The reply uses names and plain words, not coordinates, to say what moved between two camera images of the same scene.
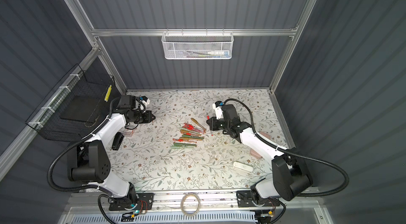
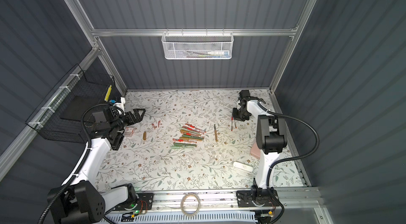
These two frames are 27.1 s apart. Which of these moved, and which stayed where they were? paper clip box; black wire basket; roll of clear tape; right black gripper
Moved: right black gripper
Stayed: roll of clear tape; black wire basket; paper clip box
